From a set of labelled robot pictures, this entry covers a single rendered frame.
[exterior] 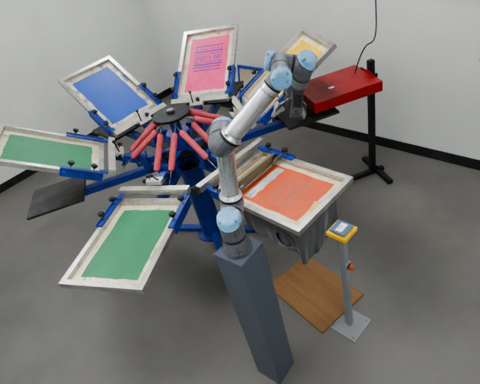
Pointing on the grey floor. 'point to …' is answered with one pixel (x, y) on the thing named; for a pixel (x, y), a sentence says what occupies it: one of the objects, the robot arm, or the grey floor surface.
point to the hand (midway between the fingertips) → (287, 119)
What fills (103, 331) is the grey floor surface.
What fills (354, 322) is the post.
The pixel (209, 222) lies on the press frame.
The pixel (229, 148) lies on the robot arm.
